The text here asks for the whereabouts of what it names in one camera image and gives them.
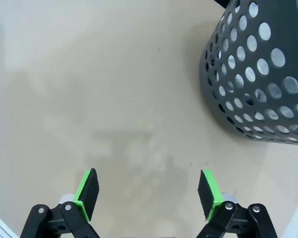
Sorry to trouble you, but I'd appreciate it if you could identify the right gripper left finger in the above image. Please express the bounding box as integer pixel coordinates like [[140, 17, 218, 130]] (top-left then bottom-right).
[[19, 168, 101, 238]]

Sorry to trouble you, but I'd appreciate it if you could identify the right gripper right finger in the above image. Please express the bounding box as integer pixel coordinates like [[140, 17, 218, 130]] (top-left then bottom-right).
[[195, 169, 279, 238]]

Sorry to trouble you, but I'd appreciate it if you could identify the dark grey perforated basket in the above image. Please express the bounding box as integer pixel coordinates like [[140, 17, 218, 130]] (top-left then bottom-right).
[[199, 0, 298, 146]]

